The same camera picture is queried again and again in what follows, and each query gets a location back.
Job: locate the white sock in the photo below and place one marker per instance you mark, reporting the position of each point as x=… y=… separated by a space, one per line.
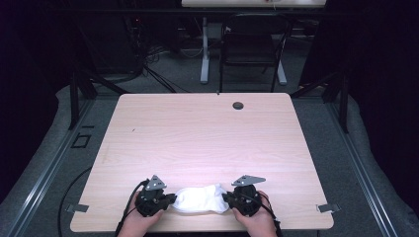
x=204 y=211
x=201 y=200

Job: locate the person's left hand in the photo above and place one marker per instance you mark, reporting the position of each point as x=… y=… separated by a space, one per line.
x=138 y=222

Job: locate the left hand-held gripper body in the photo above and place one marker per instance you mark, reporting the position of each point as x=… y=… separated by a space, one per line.
x=150 y=200

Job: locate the black chair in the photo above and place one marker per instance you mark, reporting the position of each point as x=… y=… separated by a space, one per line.
x=250 y=49

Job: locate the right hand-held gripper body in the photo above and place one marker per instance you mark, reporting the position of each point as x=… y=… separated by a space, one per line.
x=245 y=200

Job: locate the white desk top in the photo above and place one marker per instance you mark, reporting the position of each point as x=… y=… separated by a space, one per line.
x=250 y=3

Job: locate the white desk leg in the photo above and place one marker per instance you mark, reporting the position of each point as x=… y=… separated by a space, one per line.
x=281 y=74
x=205 y=59

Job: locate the person's right hand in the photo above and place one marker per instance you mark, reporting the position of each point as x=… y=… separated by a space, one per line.
x=258 y=222

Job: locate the aluminium rail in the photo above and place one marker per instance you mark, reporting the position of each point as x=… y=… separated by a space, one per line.
x=359 y=171
x=49 y=171

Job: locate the black metal stand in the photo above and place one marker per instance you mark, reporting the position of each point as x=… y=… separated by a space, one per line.
x=343 y=105
x=74 y=98

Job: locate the black curtain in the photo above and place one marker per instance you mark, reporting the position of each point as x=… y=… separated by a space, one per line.
x=385 y=82
x=29 y=82

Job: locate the grey metal bracket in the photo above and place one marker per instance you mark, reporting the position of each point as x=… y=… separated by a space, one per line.
x=78 y=208

